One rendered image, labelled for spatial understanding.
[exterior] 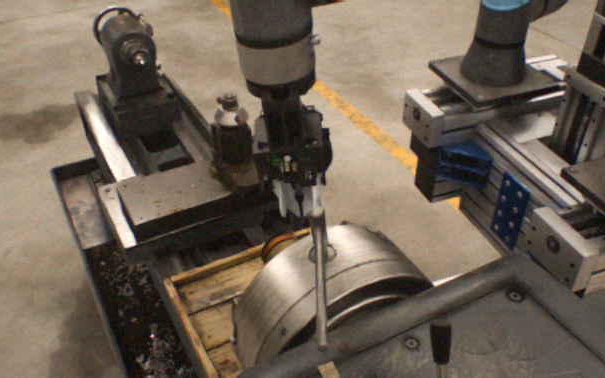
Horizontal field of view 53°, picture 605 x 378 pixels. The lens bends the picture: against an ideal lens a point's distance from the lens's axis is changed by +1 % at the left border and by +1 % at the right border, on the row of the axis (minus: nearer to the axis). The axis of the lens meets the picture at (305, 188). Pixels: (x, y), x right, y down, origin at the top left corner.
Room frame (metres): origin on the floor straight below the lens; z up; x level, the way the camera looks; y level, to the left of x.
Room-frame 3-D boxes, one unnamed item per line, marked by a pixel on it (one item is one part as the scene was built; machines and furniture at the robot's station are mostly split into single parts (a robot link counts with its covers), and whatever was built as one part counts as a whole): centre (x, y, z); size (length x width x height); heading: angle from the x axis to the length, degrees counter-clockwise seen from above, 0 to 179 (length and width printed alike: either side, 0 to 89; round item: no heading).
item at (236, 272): (0.84, 0.07, 0.89); 0.36 x 0.30 x 0.04; 118
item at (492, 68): (1.34, -0.45, 1.21); 0.15 x 0.15 x 0.10
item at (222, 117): (1.19, 0.17, 1.13); 0.08 x 0.08 x 0.03
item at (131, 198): (1.17, 0.23, 0.95); 0.43 x 0.17 x 0.05; 118
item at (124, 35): (1.69, 0.53, 1.01); 0.30 x 0.20 x 0.29; 28
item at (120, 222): (1.20, 0.26, 0.90); 0.47 x 0.30 x 0.06; 118
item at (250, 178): (1.17, 0.16, 0.99); 0.20 x 0.10 x 0.05; 28
